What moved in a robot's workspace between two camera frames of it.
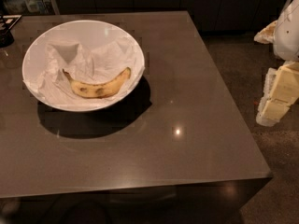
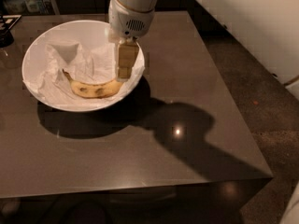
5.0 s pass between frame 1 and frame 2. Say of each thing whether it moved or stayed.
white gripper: moved
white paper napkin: stayed
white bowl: stayed
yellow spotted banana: stayed
